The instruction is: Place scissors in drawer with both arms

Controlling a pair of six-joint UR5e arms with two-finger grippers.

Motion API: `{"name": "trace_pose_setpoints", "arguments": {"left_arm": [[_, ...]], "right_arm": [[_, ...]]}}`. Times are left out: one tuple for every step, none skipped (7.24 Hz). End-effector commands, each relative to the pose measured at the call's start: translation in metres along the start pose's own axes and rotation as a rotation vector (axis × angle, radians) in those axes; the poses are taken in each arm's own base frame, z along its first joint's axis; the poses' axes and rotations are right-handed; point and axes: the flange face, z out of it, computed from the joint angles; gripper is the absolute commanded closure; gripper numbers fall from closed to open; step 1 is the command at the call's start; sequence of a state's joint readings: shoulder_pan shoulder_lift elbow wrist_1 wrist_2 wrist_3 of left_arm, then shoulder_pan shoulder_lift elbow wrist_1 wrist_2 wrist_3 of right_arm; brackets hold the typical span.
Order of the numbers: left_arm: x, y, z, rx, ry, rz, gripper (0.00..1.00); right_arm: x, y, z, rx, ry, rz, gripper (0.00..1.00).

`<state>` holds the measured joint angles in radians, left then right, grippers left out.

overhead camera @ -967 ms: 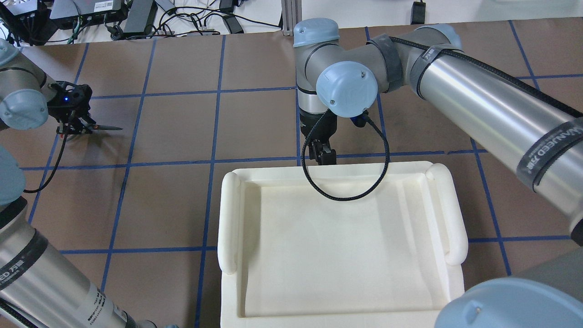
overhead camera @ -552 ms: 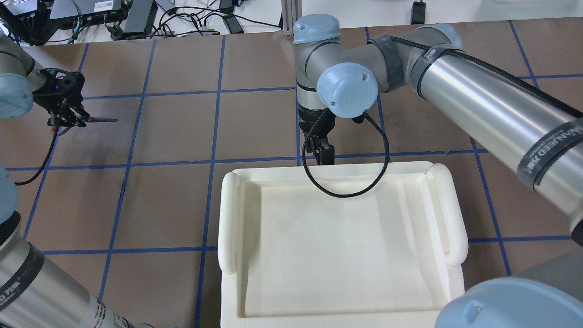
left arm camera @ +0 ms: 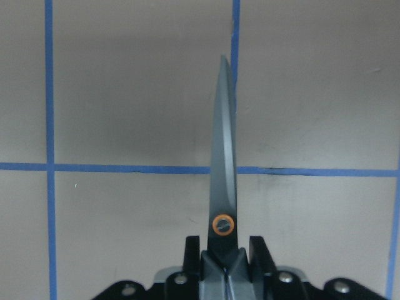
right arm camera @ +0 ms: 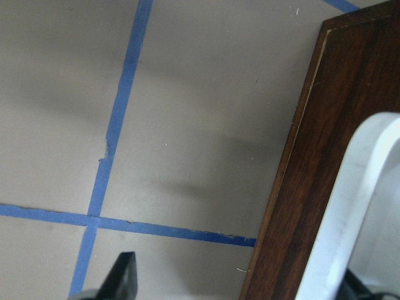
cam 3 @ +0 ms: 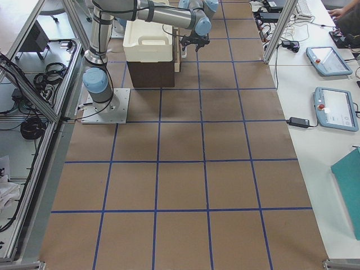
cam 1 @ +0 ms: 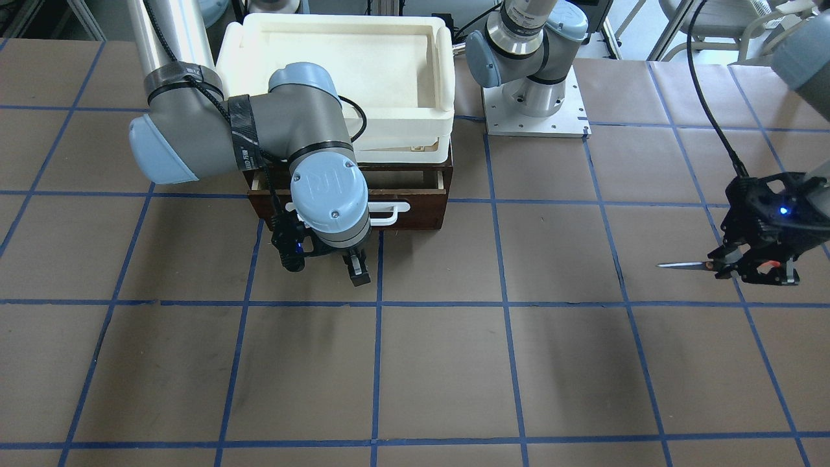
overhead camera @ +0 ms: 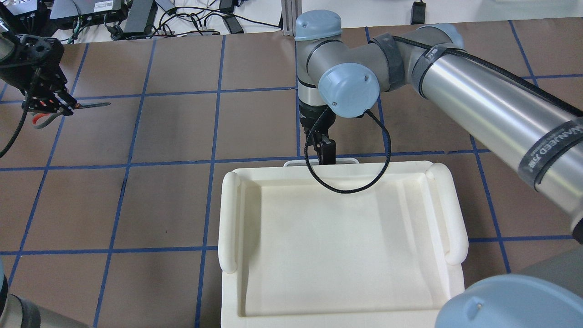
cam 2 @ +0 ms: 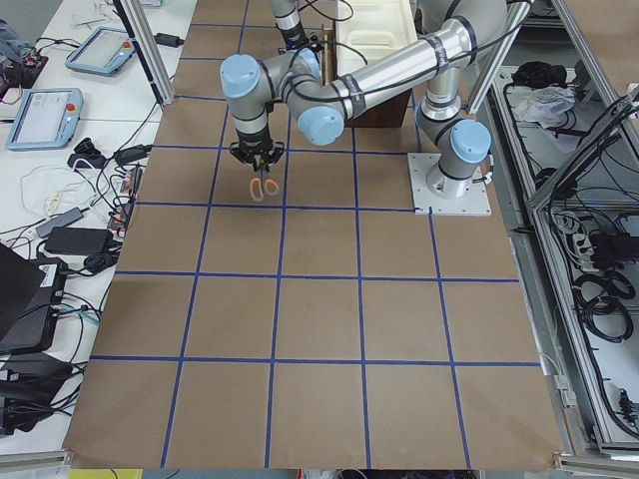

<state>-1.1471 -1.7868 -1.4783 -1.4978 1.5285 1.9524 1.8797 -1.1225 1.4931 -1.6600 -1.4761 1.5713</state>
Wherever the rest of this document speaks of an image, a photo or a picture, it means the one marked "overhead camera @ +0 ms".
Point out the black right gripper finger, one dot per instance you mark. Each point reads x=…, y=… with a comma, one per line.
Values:
x=311, y=139
x=327, y=150

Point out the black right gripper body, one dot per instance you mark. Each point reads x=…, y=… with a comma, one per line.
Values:
x=311, y=117

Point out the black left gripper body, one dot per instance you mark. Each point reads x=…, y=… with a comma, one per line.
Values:
x=40, y=69

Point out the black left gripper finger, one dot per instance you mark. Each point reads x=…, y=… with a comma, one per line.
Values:
x=35, y=103
x=66, y=103

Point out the grey red handled scissors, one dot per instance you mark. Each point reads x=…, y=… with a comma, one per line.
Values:
x=42, y=120

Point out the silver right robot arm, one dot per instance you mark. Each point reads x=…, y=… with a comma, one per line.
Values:
x=538, y=135

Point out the white plastic tray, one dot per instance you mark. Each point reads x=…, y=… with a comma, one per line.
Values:
x=296, y=255

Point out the black power adapter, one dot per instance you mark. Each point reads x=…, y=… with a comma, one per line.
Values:
x=140, y=18

